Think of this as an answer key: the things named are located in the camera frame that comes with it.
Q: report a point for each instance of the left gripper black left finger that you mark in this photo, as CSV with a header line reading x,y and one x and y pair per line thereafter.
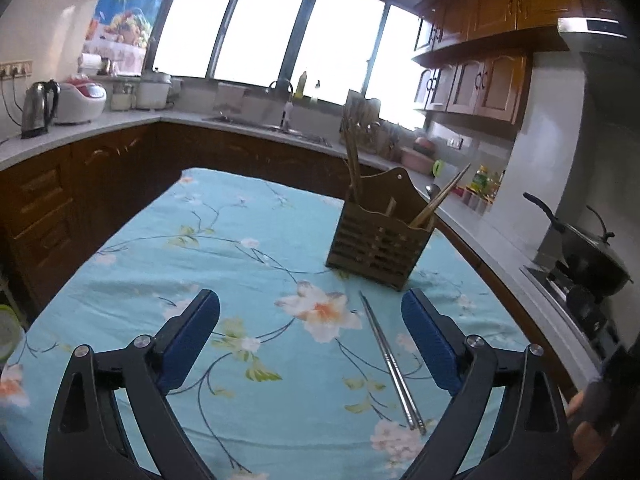
x,y
86,438

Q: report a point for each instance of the silver metal spoon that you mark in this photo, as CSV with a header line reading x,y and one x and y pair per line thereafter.
x,y
431,191

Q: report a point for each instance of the wooden chopstick pair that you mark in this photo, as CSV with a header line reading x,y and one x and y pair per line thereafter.
x,y
350,159

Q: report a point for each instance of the chrome kitchen faucet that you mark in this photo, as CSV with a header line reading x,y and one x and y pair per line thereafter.
x,y
283,87

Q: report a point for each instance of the wooden upper kitchen cabinets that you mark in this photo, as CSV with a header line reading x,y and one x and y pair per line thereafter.
x,y
477,55

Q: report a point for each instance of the person's right hand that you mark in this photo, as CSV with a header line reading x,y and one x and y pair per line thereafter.
x,y
588,445

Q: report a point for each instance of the gas stove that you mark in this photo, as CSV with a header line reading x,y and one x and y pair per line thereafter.
x,y
580,309

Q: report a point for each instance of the floral light blue tablecloth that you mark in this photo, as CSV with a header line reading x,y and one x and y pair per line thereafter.
x,y
290,385

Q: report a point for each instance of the dark wooden lower cabinets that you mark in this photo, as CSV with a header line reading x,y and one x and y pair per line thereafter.
x,y
60,206

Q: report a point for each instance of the brown wooden utensil holder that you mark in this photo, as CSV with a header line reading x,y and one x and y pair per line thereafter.
x,y
369,244

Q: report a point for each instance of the yellow oil bottle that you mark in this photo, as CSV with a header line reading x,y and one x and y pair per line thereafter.
x,y
480,180

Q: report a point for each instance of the pink plastic basin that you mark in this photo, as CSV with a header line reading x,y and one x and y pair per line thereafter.
x,y
416,161

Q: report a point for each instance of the red white rice cooker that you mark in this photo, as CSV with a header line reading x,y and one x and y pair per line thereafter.
x,y
80,101

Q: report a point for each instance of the stainless electric kettle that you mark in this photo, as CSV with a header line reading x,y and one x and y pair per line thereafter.
x,y
40,106

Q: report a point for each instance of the glass storage jar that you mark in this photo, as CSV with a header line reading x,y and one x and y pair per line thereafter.
x,y
122,97

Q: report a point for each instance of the stainless steel double sink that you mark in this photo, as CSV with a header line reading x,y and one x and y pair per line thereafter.
x,y
236,121

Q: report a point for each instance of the wooden cutting board rack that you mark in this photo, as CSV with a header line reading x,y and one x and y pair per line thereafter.
x,y
361,119

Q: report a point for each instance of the range hood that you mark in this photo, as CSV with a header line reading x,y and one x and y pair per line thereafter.
x,y
593,26

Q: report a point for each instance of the paper towel roll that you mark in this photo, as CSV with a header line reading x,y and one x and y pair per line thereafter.
x,y
89,64

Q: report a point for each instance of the yellow dish soap bottle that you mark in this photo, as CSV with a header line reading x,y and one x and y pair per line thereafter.
x,y
300,86

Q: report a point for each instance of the tropical fruit poster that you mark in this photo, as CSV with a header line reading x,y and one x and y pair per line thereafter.
x,y
121,30

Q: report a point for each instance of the black wok with handle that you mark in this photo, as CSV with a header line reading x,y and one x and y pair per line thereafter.
x,y
588,258

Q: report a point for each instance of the white plastic pitcher green handle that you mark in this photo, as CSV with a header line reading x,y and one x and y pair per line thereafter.
x,y
443,172

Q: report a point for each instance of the wall power outlet strip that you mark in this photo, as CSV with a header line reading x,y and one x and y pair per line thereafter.
x,y
20,69

